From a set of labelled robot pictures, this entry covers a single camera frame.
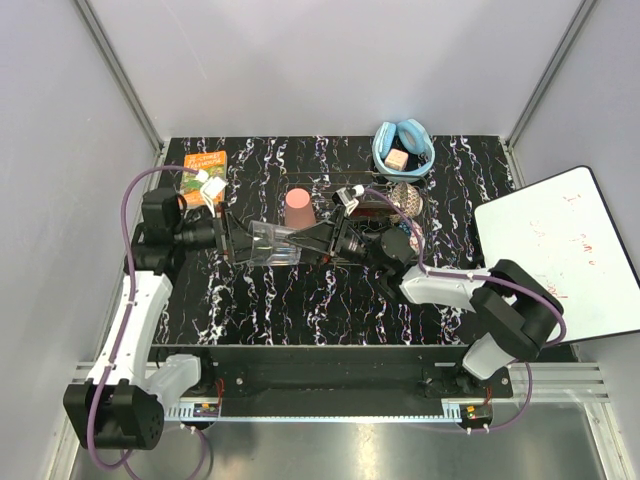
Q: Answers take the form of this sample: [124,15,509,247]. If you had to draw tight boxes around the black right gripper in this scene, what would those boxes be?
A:
[280,204,387,273]

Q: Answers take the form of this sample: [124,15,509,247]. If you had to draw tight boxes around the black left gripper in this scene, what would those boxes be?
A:
[173,200,274,264]

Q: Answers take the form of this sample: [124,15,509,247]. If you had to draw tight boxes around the clear drinking glass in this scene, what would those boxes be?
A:
[249,221,301,267]

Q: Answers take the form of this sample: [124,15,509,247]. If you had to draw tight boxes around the pink plastic cup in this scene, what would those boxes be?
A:
[284,188,316,229]

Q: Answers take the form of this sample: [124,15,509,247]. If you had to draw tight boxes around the red floral plate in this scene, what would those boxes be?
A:
[350,202,396,221]

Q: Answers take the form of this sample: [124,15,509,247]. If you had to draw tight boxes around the blue triangle patterned bowl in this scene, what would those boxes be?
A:
[398,220,425,254]

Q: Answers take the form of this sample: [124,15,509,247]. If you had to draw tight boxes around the brown floral patterned bowl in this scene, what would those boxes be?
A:
[390,182,424,218]

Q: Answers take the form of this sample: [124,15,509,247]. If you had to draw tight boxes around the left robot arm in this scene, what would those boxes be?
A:
[63,179,242,453]

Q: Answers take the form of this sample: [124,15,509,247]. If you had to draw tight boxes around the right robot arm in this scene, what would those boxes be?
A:
[285,212,566,397]

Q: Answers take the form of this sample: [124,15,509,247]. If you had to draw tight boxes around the orange green paperback book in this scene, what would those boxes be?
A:
[180,151,227,209]

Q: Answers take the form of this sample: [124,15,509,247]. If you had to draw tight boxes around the pink cube die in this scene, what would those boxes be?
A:
[384,148,409,171]

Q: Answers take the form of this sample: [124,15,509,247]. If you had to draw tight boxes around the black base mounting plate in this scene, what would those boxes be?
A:
[149,345,513,422]

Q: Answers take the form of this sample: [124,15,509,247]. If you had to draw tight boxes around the light blue headphones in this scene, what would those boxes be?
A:
[372,119,436,183]

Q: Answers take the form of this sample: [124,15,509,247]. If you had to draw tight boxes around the white dry-erase board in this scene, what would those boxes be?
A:
[474,166,639,342]

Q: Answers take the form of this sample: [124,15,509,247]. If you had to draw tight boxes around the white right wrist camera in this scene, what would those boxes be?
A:
[332,184,365,217]

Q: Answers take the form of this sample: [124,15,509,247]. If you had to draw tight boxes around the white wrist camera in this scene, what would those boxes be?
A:
[195,170,227,217]
[332,184,365,217]

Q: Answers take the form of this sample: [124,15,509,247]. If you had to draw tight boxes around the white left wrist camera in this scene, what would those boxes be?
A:
[195,170,227,217]

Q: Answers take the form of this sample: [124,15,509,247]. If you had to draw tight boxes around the wire dish rack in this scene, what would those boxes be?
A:
[268,170,431,253]

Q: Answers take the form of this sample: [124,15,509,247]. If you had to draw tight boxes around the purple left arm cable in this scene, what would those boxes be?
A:
[83,164,214,480]

